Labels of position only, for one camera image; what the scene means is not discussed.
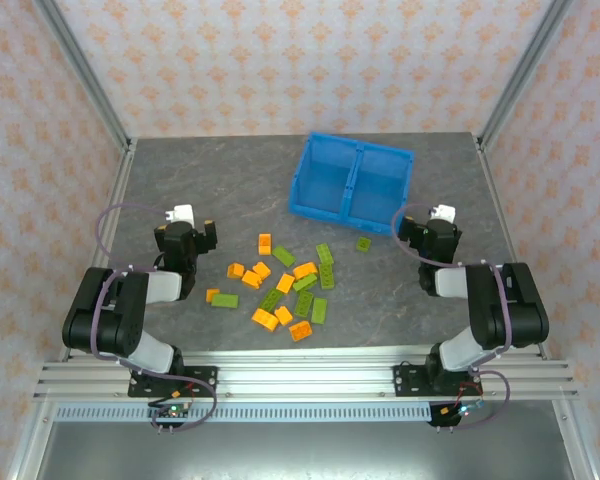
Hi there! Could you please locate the blue two-compartment plastic bin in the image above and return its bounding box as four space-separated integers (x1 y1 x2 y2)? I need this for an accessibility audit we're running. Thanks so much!
288 131 416 236

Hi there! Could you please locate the small circuit board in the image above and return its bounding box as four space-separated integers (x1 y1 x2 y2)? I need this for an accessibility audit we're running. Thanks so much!
152 404 191 421
439 402 486 422

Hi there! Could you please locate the grey metal panel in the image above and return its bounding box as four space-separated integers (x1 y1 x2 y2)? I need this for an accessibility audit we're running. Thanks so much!
34 422 577 480

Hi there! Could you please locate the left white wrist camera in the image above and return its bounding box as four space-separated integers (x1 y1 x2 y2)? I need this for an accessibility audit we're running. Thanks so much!
163 203 198 226

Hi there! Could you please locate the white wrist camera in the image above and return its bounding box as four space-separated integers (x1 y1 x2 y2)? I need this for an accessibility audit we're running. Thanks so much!
163 203 198 226
427 203 457 225

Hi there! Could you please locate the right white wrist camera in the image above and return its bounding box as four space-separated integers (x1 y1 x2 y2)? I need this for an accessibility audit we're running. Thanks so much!
427 203 457 225

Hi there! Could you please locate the aluminium table side rail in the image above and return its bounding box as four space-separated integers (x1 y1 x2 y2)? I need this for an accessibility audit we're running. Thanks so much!
59 138 139 362
472 133 552 361

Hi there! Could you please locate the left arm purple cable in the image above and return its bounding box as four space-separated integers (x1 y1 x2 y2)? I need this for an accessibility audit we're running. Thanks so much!
89 203 217 435

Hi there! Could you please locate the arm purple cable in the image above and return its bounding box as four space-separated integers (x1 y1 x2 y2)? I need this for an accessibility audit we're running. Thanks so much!
89 203 217 435
390 202 511 431

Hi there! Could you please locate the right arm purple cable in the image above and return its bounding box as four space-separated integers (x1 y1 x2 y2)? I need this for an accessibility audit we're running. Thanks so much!
390 202 511 431

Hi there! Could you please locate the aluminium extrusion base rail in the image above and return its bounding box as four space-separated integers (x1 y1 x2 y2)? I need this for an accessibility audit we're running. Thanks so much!
33 349 580 402

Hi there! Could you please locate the aluminium frame post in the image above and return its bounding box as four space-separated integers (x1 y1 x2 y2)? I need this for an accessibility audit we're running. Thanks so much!
477 0 577 151
32 0 134 151

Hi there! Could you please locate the grey slotted cable duct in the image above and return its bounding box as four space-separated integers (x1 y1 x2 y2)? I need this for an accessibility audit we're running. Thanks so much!
54 403 434 424

